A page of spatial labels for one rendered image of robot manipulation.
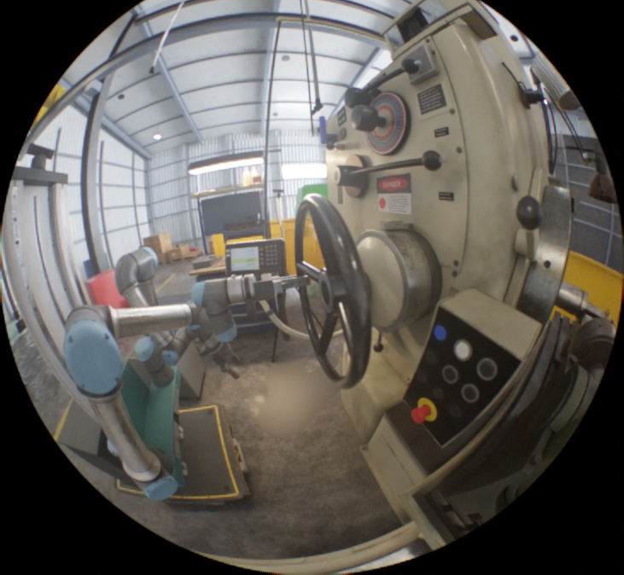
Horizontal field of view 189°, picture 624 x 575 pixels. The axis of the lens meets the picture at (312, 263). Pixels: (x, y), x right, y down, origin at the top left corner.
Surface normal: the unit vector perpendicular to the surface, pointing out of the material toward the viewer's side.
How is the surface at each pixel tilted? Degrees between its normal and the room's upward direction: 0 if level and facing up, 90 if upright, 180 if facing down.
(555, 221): 47
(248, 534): 0
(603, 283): 90
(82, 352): 83
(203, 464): 0
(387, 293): 84
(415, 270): 60
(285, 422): 0
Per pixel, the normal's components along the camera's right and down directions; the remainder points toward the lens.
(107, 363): 0.94, -0.08
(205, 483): -0.07, -0.95
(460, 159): -0.96, 0.15
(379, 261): -0.79, -0.19
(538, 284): -0.95, -0.07
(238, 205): 0.21, 0.30
